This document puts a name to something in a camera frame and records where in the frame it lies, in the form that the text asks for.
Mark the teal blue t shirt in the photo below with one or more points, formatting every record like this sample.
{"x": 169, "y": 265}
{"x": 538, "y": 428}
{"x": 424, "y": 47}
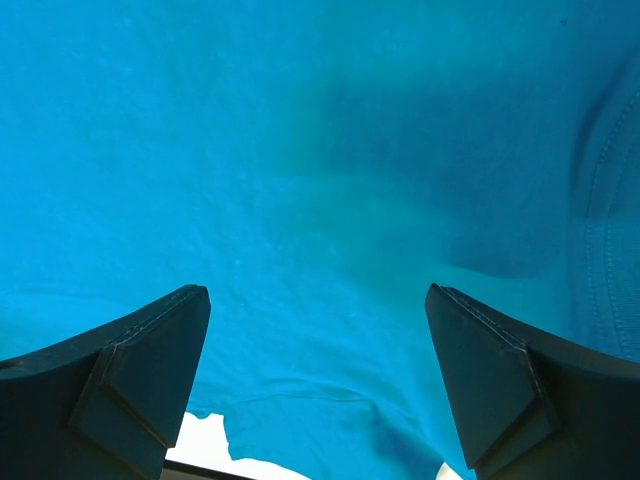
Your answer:
{"x": 317, "y": 165}

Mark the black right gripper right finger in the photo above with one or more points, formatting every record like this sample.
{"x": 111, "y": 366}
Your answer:
{"x": 528, "y": 404}

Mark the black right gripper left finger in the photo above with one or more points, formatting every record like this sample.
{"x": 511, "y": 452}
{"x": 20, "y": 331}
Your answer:
{"x": 107, "y": 403}

